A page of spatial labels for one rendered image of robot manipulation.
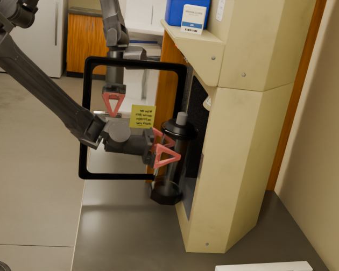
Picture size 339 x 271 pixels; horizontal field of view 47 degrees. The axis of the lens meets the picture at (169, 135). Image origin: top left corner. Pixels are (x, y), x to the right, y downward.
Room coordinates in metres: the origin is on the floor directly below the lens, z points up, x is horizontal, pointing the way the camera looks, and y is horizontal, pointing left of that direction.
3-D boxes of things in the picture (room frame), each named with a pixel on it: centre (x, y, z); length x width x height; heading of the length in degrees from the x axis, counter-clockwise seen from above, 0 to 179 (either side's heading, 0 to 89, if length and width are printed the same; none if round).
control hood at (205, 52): (1.02, -0.01, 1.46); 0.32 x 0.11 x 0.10; 10
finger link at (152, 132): (1.05, 0.02, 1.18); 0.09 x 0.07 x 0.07; 103
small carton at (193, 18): (0.98, -0.02, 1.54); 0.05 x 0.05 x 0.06; 85
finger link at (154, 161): (0.98, 0.01, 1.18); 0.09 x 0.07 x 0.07; 102
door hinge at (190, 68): (1.17, -0.03, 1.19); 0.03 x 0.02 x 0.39; 10
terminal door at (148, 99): (1.13, 0.12, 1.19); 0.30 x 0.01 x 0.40; 107
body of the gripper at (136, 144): (1.00, 0.09, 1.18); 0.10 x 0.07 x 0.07; 13
